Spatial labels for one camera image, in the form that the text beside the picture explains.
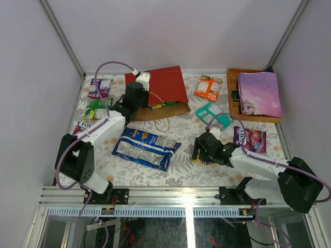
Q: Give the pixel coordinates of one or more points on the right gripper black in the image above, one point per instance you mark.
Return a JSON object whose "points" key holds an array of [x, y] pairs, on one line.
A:
{"points": [[203, 158]]}

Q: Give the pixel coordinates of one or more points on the yellow M&Ms packet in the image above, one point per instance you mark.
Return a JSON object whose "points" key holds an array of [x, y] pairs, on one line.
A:
{"points": [[200, 156]]}

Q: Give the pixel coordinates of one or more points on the teal snack packet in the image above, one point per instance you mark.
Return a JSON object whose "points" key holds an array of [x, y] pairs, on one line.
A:
{"points": [[209, 111]]}

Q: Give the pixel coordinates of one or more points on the purple berries packet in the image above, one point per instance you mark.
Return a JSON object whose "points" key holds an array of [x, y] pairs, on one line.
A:
{"points": [[255, 140], [81, 127]]}

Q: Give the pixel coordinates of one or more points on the orange snack packet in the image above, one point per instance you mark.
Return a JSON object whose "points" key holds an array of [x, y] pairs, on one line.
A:
{"points": [[209, 88]]}

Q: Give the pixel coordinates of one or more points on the yellow green candy packet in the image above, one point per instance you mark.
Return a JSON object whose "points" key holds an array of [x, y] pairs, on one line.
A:
{"points": [[163, 104]]}

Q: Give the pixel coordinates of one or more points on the red brown paper bag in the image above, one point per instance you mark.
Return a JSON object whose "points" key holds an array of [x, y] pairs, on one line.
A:
{"points": [[166, 84]]}

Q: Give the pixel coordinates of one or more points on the blue Doritos chips bag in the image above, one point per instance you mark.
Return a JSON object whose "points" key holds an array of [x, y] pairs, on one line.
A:
{"points": [[147, 149]]}

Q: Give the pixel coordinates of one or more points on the red green snack packet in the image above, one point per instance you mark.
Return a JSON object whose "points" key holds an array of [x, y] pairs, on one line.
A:
{"points": [[95, 110]]}

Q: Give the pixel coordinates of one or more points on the purple snack packet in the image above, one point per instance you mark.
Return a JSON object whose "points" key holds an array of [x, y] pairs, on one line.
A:
{"points": [[104, 88]]}

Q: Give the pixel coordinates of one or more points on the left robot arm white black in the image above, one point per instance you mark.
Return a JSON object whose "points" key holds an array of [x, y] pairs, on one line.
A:
{"points": [[76, 155]]}

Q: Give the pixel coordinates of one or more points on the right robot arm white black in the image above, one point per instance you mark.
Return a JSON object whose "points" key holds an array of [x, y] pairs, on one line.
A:
{"points": [[284, 182]]}

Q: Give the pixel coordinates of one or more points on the black object in tray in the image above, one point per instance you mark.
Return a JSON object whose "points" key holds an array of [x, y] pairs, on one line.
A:
{"points": [[235, 95]]}

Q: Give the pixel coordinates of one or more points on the floral table mat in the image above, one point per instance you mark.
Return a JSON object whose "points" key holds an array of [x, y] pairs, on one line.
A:
{"points": [[183, 172]]}

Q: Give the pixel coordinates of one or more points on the purple princess cloth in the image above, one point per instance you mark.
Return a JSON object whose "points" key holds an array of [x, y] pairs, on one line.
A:
{"points": [[259, 94]]}

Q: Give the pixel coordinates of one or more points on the orange wooden tray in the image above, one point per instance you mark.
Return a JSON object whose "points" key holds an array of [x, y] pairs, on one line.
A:
{"points": [[234, 106]]}

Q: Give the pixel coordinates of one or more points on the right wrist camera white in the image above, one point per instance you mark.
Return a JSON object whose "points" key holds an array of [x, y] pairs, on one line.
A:
{"points": [[214, 131]]}

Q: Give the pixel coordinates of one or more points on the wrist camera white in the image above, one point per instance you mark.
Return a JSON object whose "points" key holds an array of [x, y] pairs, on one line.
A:
{"points": [[214, 131], [143, 78]]}

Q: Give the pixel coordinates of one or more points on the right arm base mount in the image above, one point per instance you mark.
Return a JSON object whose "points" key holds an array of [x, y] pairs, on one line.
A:
{"points": [[238, 195]]}

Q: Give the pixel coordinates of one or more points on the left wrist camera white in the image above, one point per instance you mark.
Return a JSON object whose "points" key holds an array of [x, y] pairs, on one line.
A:
{"points": [[143, 78]]}

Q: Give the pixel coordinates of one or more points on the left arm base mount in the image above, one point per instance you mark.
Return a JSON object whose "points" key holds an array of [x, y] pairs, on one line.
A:
{"points": [[112, 196]]}

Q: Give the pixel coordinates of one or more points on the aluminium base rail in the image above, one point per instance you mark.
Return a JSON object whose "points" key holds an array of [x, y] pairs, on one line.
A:
{"points": [[150, 201]]}

